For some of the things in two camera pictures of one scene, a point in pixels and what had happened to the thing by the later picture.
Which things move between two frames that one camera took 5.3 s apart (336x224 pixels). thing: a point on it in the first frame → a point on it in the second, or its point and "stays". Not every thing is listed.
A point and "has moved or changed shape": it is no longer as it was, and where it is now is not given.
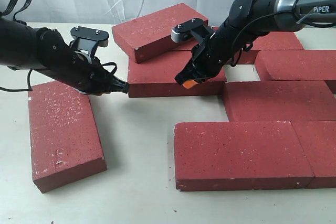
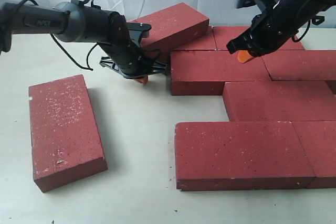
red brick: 279,100 stays
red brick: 149,35 stays
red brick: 156,77 has moved or changed shape
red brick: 226,156 stays
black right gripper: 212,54 → 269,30
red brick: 317,140 stays
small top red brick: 66,145 stays
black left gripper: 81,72 → 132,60
